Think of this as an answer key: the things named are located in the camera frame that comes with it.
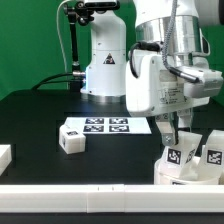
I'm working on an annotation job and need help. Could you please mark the white round stool seat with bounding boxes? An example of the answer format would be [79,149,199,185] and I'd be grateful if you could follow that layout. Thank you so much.
[154,156,219,185]

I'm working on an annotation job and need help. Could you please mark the paper sheet with markers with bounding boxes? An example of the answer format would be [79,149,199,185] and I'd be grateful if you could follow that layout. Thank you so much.
[65,117,151,134]

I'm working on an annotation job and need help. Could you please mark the white cable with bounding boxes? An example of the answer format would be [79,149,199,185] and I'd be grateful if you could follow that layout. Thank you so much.
[55,0,73,74]

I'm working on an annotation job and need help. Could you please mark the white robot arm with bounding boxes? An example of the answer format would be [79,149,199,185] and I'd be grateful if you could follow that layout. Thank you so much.
[84,0,223,146]

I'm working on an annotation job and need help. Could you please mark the black cables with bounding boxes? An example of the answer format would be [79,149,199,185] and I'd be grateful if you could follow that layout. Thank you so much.
[31,73,75,90]

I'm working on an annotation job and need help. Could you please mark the white left rail block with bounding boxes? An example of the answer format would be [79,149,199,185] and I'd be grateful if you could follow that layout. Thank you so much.
[0,145,12,176]

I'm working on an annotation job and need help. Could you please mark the white front rail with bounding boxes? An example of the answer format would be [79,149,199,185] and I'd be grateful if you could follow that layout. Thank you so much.
[0,185,224,213]

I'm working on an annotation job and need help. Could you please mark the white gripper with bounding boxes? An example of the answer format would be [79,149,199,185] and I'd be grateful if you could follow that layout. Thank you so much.
[126,53,223,146]

